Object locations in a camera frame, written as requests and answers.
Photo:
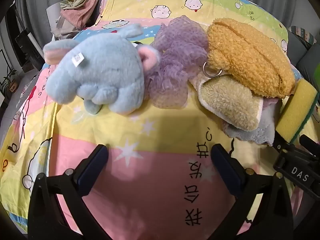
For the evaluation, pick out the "printed cartoon blanket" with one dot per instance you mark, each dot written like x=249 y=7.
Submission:
x=150 y=180

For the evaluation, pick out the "yellow sponge with green pad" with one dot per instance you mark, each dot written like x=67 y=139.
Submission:
x=292 y=110

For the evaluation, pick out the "grey-blue cloth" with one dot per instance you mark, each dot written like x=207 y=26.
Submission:
x=262 y=133

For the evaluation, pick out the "grey sofa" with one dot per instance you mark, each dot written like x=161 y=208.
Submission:
x=300 y=62

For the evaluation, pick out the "printed pillow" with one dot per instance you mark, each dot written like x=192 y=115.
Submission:
x=300 y=37

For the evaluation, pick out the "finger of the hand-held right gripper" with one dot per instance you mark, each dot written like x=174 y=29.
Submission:
x=283 y=141
x=310 y=143

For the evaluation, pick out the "purple mesh bath pouf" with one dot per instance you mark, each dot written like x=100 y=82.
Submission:
x=177 y=55

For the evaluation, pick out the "blue elephant plush toy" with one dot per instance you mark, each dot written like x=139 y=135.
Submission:
x=105 y=65

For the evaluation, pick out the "black chair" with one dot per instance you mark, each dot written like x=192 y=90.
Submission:
x=30 y=47

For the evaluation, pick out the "yellow fleece bag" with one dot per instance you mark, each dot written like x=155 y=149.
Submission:
x=250 y=55

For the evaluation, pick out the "beige fleece towel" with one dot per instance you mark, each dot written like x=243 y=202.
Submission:
x=225 y=100

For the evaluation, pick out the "potted plant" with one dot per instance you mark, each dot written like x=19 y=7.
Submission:
x=8 y=82

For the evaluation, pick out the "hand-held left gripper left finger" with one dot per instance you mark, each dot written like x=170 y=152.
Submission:
x=92 y=166

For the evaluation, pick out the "pink towel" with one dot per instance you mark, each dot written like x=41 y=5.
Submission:
x=85 y=10

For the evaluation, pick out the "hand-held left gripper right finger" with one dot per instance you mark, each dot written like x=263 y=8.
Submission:
x=225 y=166

